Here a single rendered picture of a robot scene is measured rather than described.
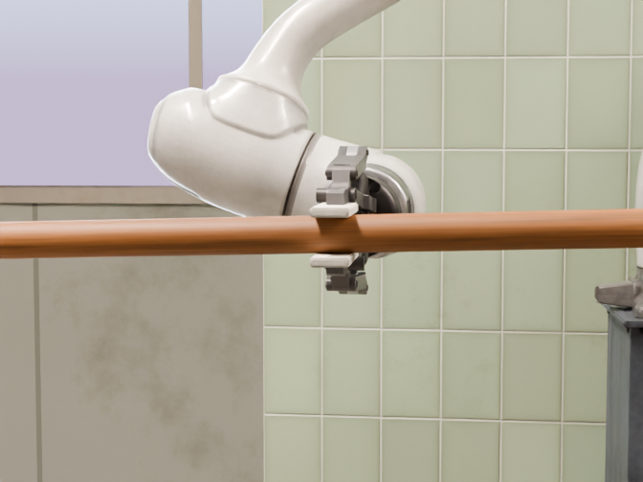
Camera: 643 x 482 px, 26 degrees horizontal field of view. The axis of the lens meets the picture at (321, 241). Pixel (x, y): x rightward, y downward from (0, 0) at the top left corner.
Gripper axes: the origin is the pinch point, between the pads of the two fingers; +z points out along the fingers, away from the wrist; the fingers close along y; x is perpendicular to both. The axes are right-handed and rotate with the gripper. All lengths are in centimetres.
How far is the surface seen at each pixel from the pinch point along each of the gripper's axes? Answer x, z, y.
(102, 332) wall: 100, -270, 53
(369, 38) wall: 9, -122, -21
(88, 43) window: 102, -268, -28
